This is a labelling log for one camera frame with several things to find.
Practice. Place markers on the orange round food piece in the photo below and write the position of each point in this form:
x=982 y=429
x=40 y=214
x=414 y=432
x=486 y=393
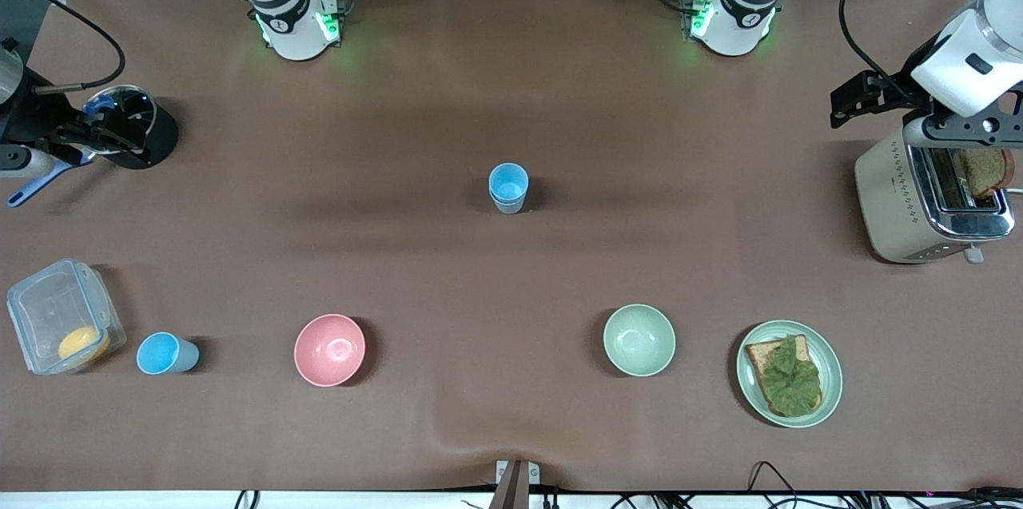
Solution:
x=82 y=343

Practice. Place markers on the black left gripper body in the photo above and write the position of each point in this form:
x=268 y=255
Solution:
x=897 y=96

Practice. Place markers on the glass pan lid blue knob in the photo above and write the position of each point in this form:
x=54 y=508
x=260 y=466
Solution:
x=132 y=101

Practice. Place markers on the beige metal toaster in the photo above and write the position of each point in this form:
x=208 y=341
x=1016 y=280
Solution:
x=887 y=205

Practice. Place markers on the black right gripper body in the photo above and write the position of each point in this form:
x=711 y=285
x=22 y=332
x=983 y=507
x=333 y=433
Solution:
x=33 y=120

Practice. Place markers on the toast bread slice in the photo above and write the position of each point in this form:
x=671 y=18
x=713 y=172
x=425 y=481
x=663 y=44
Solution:
x=758 y=357

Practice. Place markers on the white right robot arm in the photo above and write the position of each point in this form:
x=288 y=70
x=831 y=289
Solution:
x=288 y=13

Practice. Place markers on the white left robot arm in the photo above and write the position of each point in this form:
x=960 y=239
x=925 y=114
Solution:
x=743 y=13

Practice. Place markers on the brown table cloth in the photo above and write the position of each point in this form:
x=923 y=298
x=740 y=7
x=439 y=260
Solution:
x=511 y=293

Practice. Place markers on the green lettuce leaf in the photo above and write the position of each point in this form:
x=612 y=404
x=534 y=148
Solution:
x=791 y=381

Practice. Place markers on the pale green bowl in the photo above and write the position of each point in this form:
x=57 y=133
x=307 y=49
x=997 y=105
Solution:
x=639 y=339

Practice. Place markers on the grey metal bracket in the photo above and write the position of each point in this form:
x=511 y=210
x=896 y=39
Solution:
x=515 y=481

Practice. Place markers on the brown bread slice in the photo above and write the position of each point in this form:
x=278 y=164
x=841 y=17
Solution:
x=985 y=172

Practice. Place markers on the pink bowl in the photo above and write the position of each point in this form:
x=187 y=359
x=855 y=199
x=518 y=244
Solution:
x=329 y=349

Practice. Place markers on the pale green plate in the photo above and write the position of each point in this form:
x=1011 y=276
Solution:
x=831 y=381

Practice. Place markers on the light blue plastic cup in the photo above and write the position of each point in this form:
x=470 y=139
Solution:
x=508 y=177
x=509 y=208
x=164 y=354

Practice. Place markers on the clear plastic food container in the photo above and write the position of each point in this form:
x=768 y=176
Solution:
x=48 y=309

